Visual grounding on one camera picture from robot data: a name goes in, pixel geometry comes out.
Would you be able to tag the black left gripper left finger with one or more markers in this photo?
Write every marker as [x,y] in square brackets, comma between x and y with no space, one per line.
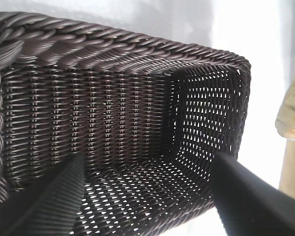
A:
[51,209]

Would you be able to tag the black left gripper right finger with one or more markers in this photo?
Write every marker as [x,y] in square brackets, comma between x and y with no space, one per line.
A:
[255,206]

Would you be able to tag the long striped bread roll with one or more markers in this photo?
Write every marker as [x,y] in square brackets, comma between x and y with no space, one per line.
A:
[291,115]

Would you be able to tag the dark brown wicker basket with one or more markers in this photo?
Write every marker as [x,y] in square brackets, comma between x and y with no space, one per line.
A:
[88,110]

